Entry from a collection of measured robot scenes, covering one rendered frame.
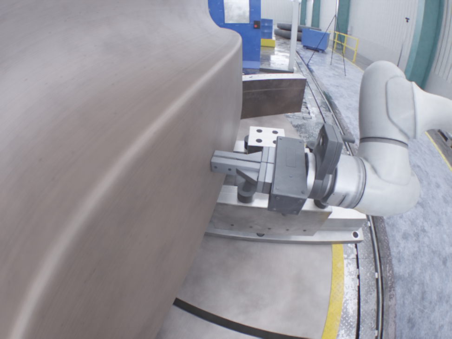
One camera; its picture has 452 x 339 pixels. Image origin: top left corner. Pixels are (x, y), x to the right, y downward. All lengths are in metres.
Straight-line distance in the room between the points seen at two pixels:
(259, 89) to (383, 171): 1.43
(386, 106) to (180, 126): 0.31
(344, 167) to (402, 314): 1.57
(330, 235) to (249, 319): 0.57
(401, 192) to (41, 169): 0.45
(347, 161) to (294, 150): 0.09
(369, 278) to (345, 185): 1.29
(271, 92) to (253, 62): 2.91
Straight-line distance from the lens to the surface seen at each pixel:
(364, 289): 1.50
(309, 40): 8.94
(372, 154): 0.33
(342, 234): 1.06
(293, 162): 0.29
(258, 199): 0.64
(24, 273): 0.15
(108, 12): 0.32
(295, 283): 0.94
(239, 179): 0.69
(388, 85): 0.36
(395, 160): 0.34
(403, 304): 1.77
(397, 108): 0.34
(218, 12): 4.61
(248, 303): 0.89
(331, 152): 0.25
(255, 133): 0.63
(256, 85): 1.62
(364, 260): 1.55
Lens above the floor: 1.20
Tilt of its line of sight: 47 degrees down
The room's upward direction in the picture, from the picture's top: 3 degrees counter-clockwise
